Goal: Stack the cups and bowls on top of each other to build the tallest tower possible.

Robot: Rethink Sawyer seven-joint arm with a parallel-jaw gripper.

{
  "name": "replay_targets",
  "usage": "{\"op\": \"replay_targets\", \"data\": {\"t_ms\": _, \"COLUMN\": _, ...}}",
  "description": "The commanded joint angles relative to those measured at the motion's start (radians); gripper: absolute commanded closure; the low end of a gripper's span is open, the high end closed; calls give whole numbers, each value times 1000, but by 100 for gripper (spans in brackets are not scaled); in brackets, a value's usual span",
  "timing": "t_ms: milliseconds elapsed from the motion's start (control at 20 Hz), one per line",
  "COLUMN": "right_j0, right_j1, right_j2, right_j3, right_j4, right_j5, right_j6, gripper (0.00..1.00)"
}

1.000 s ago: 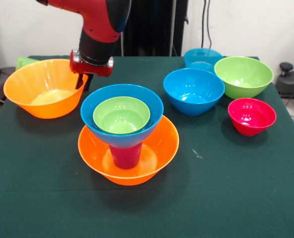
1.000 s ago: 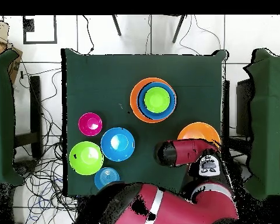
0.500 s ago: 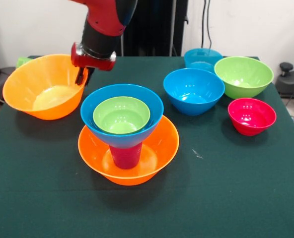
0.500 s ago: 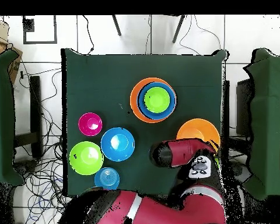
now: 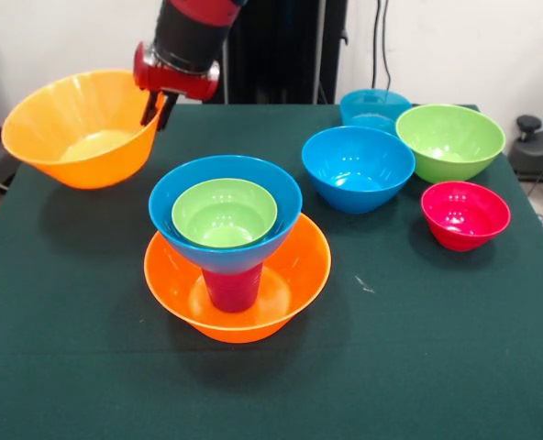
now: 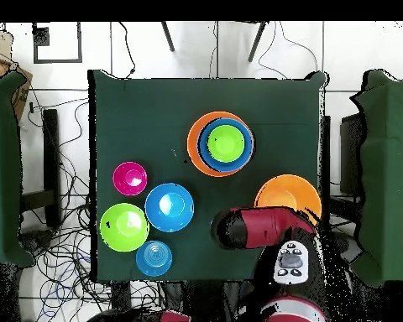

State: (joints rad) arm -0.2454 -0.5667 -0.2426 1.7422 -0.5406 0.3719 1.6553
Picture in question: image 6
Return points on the blue plastic bowl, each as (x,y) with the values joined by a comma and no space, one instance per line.
(169,219)
(203,151)

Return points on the large orange plastic bowl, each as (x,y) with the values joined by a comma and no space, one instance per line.
(192,147)
(288,191)

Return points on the small green plastic bowl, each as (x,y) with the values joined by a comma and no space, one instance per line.
(225,143)

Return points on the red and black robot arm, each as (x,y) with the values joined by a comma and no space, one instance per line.
(265,228)

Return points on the small pink plastic bowl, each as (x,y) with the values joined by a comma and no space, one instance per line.
(130,177)

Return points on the dark green table cloth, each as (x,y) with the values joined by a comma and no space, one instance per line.
(147,117)

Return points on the small translucent blue bowl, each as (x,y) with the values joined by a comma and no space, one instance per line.
(153,258)

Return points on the large green plastic bowl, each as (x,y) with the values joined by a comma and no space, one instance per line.
(124,236)

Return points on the black power strip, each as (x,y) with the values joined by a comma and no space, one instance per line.
(121,295)

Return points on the black tripod leg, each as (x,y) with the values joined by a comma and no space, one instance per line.
(168,37)
(257,42)

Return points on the black floor stand bar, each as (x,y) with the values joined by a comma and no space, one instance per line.
(51,151)

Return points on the black box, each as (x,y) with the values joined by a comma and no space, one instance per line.
(352,151)

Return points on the black stand base with knob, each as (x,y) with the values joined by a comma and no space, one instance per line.
(37,242)

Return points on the green cloth covered table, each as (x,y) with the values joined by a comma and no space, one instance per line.
(389,167)
(3,167)

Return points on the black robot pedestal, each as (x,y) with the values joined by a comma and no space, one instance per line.
(201,298)

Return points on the black square frame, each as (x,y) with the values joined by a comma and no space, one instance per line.
(40,37)

